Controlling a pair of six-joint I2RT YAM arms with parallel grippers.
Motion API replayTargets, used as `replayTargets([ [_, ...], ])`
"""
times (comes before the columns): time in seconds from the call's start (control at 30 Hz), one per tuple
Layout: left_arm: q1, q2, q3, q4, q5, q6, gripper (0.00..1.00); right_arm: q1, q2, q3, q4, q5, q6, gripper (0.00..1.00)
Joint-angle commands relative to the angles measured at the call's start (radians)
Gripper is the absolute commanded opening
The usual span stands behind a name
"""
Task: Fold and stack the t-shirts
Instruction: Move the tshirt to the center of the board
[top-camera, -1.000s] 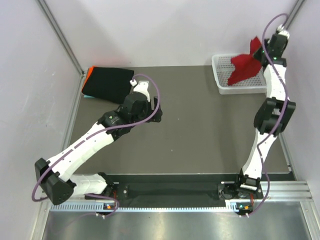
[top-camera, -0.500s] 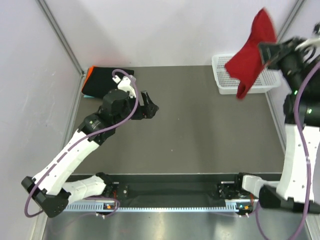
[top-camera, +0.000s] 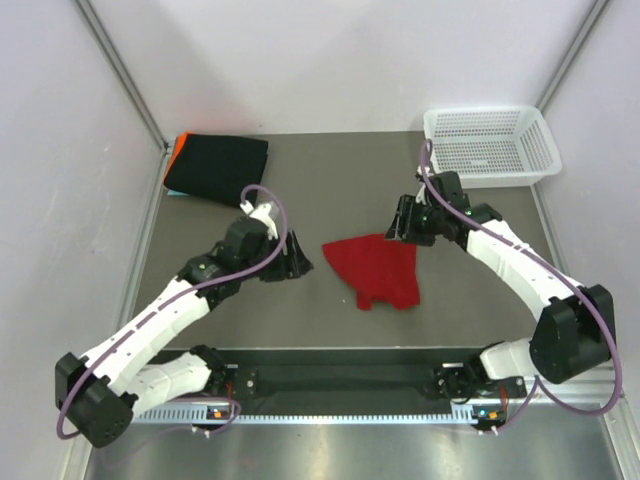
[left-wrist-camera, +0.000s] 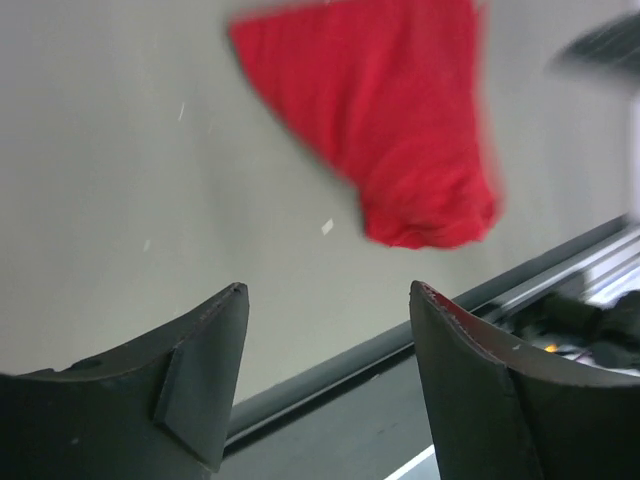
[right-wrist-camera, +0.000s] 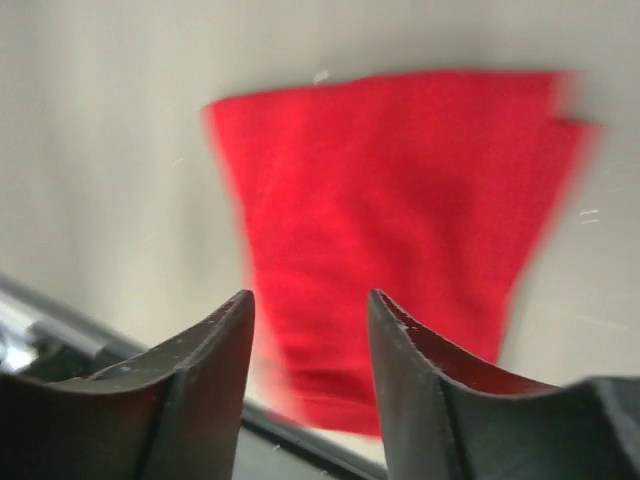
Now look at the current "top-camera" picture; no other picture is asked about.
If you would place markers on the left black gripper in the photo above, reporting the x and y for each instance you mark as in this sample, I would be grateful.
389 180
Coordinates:
291 266

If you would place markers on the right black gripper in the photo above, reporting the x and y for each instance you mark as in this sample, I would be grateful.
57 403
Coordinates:
404 227

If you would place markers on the red t shirt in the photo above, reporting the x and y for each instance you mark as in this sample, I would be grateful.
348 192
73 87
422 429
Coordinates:
377 269

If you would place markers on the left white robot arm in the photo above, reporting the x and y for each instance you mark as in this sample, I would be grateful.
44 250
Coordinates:
100 392

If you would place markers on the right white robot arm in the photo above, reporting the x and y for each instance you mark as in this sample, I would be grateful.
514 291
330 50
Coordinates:
574 323

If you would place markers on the white plastic basket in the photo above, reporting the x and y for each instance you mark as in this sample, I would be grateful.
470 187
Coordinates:
492 147

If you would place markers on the folded black t shirt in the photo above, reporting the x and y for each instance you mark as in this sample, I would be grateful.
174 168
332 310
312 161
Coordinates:
218 167

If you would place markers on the folded light blue t shirt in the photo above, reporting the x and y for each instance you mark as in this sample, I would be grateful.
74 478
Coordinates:
176 193

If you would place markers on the folded orange t shirt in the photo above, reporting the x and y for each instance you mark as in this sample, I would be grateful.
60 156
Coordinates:
176 149

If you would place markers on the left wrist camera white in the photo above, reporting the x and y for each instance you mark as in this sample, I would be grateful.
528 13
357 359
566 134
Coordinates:
266 212

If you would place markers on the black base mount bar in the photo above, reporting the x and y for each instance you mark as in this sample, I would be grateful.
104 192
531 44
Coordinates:
350 381

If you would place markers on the grey slotted cable duct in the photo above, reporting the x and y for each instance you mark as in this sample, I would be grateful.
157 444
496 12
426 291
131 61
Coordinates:
217 414

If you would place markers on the left aluminium frame post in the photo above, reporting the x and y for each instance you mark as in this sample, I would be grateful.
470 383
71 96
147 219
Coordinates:
90 17

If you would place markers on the aluminium frame post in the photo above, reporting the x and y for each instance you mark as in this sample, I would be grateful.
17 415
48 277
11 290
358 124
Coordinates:
578 41
90 17

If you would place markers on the right aluminium frame post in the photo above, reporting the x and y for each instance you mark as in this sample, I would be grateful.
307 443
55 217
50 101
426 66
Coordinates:
578 41

